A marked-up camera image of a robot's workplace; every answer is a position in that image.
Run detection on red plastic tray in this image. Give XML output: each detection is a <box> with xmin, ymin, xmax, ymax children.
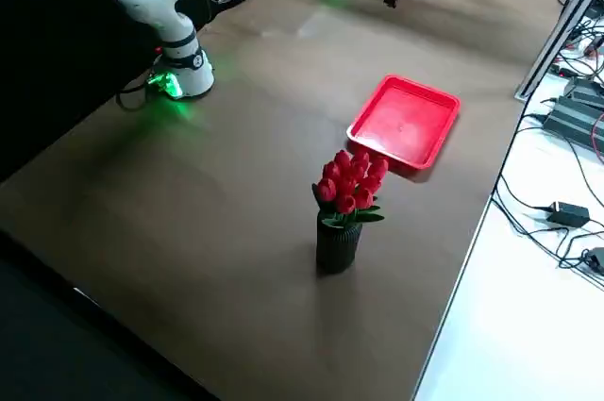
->
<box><xmin>346</xmin><ymin>74</ymin><xmax>462</xmax><ymax>171</ymax></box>

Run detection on red tulip bouquet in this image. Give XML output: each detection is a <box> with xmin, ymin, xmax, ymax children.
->
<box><xmin>310</xmin><ymin>149</ymin><xmax>391</xmax><ymax>232</ymax></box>

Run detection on black power brick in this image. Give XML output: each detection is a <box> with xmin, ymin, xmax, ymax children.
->
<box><xmin>542</xmin><ymin>96</ymin><xmax>604</xmax><ymax>150</ymax></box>
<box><xmin>563</xmin><ymin>77</ymin><xmax>604</xmax><ymax>109</ymax></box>

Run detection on black ribbed vase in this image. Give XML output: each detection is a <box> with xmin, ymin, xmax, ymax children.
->
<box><xmin>314</xmin><ymin>219</ymin><xmax>363</xmax><ymax>276</ymax></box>

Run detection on black power adapter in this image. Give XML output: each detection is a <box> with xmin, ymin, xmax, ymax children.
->
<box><xmin>583</xmin><ymin>247</ymin><xmax>604</xmax><ymax>275</ymax></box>
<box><xmin>546</xmin><ymin>201</ymin><xmax>592</xmax><ymax>228</ymax></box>

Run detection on aluminium frame post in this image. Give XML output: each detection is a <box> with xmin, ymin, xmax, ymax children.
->
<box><xmin>513</xmin><ymin>0</ymin><xmax>604</xmax><ymax>101</ymax></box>

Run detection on black base cables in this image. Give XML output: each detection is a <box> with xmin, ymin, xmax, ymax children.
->
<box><xmin>115</xmin><ymin>56</ymin><xmax>164</xmax><ymax>112</ymax></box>

